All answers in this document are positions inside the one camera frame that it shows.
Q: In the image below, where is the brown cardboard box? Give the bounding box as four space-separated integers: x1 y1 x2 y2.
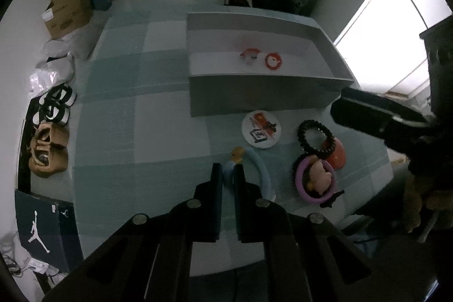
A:
42 0 94 40

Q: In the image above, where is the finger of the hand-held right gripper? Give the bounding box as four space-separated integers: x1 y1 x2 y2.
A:
330 100 394 144
341 87 430 123

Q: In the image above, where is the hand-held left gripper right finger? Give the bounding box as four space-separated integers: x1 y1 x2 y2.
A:
233 164 436 302

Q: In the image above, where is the black bead bracelet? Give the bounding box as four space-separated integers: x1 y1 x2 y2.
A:
297 119 336 158

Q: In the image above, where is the purple hair tie with plush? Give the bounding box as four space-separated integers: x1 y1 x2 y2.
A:
292 153 337 207

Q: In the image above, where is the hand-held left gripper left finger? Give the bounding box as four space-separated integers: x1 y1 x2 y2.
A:
42 163 223 302

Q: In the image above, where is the red round case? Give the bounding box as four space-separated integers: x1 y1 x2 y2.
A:
324 137 346 171

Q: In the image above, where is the red bead bracelet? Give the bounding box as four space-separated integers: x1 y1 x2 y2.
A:
264 52 283 70

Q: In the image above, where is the teal checkered tablecloth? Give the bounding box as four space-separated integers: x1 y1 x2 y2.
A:
72 5 394 278

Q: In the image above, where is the brown plush slipper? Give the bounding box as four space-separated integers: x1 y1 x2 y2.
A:
28 142 69 179
36 121 70 151

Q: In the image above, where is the white plastic bag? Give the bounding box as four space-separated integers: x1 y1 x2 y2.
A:
29 29 93 98

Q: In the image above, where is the red and white bracelet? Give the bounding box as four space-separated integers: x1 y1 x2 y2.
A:
241 47 261 65

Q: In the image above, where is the grey cardboard box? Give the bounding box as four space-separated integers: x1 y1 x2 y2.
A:
186 12 355 117

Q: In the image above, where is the dark blue shoe box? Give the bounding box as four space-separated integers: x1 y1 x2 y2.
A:
15 189 85 273

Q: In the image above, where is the round white printed badge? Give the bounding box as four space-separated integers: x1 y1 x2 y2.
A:
241 110 283 149

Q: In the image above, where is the black and white slipper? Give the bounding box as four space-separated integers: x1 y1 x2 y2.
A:
45 83 77 109
33 100 70 126

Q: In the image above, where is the blue headband with yellow duck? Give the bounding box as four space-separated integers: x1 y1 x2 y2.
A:
222 146 276 201

